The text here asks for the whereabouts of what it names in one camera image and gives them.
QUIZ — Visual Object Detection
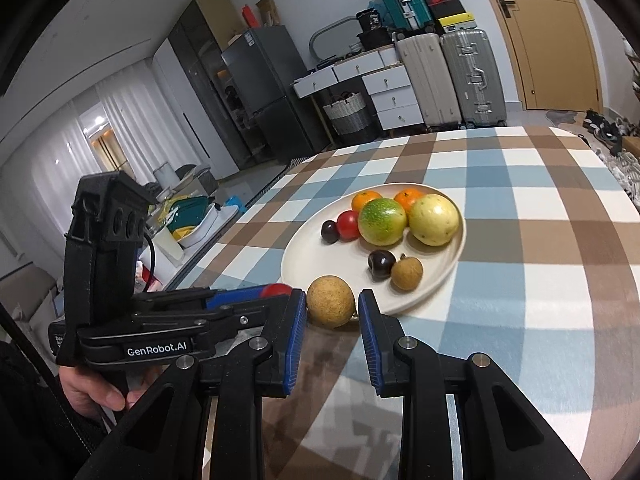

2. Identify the checkered tablecloth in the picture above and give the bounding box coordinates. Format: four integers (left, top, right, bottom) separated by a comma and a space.
165, 126, 640, 480

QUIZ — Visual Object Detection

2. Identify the yellow passion fruit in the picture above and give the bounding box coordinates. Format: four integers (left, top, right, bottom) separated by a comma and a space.
408, 194, 460, 247

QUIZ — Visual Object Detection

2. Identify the tall glass cabinet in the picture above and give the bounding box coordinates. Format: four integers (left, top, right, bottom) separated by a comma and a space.
167, 0, 252, 172

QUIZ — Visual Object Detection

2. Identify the grey door mat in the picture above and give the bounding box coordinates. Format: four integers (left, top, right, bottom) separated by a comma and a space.
545, 110, 582, 127

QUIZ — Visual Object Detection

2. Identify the beige suitcase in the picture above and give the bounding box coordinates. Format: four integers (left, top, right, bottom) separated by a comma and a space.
395, 32, 464, 131

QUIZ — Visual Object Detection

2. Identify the pile of shoes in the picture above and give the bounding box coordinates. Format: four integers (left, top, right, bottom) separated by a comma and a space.
581, 109, 640, 153

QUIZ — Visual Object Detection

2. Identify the wooden door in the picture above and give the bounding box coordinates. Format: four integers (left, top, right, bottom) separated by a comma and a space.
474, 0, 602, 112

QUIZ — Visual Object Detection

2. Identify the white drawer desk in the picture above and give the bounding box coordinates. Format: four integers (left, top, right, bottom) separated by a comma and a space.
292, 47, 427, 132

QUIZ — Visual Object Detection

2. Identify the white curtain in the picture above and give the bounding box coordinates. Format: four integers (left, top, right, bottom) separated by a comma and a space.
0, 82, 168, 281

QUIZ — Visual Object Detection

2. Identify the silver suitcase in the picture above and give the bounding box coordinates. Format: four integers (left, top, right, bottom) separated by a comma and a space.
440, 29, 509, 129

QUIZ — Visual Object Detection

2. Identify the green speckled passion fruit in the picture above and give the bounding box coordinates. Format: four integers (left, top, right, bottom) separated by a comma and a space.
358, 198, 407, 247

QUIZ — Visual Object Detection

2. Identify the small brown longan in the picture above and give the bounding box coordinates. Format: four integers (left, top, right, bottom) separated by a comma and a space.
390, 255, 424, 292

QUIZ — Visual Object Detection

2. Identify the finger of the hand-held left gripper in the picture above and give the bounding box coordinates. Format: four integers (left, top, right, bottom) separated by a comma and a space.
201, 285, 293, 312
211, 305, 274, 357

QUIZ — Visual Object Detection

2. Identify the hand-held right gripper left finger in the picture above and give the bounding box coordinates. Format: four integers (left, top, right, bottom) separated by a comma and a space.
75, 289, 308, 480

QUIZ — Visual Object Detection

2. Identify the black cable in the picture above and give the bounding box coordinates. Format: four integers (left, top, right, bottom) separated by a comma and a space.
144, 237, 158, 291

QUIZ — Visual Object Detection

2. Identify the wicker basket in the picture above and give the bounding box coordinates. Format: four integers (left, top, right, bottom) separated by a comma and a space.
322, 92, 379, 137

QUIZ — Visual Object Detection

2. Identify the large brown longan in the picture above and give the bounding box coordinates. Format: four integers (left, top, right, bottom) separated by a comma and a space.
306, 276, 355, 330

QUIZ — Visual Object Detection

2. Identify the dark grey refrigerator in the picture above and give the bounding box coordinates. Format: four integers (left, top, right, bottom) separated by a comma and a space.
221, 25, 334, 162

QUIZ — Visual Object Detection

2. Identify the person's left hand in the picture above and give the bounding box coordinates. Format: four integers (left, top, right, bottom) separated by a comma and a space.
59, 362, 167, 424

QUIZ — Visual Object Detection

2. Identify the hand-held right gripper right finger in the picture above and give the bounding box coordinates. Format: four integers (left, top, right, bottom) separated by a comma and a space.
357, 288, 591, 480

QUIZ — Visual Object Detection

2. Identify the yellow black box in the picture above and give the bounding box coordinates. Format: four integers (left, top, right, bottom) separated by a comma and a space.
435, 10, 479, 34

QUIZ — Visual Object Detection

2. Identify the orange tangerine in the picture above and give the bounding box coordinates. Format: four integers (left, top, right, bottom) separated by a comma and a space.
351, 191, 383, 213
394, 187, 431, 211

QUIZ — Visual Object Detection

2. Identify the dark clothing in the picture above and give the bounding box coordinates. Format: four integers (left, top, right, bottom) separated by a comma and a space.
0, 305, 108, 480

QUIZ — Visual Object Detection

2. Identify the cream round plate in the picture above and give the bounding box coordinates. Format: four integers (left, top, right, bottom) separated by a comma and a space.
280, 183, 467, 317

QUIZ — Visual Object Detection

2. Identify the black bag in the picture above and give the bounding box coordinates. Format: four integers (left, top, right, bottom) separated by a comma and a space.
355, 9, 392, 52

